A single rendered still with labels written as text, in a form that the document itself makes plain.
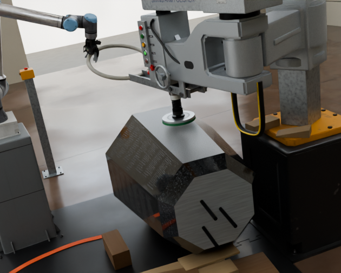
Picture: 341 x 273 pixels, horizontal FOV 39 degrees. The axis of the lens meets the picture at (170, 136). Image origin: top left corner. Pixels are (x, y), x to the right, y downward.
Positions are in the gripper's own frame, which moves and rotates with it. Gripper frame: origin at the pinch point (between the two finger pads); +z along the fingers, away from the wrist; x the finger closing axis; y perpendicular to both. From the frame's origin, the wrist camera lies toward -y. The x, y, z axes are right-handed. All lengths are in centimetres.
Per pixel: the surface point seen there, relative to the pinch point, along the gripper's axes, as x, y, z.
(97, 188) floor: 7, 5, 131
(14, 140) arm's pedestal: -20, 73, 34
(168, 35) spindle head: 72, 36, -58
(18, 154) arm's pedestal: -16, 76, 44
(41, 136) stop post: -69, -18, 118
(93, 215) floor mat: 29, 49, 112
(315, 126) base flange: 168, 16, -16
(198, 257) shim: 131, 102, 37
